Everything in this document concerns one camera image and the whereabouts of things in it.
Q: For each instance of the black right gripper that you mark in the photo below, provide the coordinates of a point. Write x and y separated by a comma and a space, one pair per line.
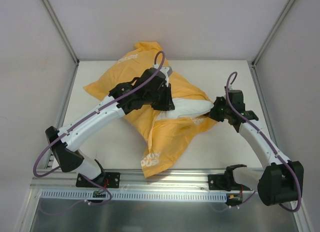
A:
217, 110

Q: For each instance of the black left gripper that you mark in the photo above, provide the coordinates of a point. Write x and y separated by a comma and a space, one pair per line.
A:
165, 98

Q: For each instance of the white pillow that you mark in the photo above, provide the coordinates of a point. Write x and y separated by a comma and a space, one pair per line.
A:
186, 108

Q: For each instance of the orange Mickey Mouse pillowcase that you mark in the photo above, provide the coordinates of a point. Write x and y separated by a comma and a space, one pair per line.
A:
166, 139

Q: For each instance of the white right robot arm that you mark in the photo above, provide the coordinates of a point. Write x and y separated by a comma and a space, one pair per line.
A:
282, 179

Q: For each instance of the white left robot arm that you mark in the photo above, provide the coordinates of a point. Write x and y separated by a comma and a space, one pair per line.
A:
66, 141

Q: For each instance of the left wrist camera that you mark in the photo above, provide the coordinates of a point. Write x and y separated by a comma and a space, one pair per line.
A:
164, 72

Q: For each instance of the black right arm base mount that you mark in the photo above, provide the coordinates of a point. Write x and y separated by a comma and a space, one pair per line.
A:
222, 182

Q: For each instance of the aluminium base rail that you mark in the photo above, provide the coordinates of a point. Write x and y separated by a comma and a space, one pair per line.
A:
172, 180

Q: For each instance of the white slotted cable duct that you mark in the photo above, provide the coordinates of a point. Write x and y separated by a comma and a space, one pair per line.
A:
116, 195

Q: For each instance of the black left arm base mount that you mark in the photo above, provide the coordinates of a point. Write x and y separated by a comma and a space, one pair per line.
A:
106, 180

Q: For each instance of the right aluminium frame post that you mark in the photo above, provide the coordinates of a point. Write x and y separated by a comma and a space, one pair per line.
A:
274, 29

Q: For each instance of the aluminium frame post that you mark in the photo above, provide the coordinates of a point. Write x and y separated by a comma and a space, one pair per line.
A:
59, 28
274, 29

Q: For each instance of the left aluminium frame post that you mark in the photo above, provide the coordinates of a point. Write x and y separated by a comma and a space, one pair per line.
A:
59, 28

